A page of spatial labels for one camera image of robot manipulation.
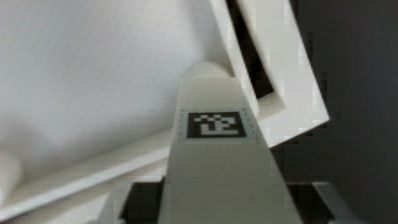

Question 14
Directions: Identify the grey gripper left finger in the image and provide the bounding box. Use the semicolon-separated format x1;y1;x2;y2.
87;181;167;224

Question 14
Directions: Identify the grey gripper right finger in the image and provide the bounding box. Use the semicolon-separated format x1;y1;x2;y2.
286;182;369;224

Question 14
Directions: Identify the white desk leg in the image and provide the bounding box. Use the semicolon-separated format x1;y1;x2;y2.
158;62;302;224

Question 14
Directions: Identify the white desk top tray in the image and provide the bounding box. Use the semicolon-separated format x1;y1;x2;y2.
0;0;259;223

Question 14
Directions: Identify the white front barrier rail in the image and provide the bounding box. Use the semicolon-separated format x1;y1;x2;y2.
0;163;170;224

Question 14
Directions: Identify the white barrier rail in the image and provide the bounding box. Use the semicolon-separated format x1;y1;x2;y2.
0;163;170;224
238;0;328;147

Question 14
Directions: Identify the white right barrier rail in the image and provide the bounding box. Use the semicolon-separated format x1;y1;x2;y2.
238;0;328;147

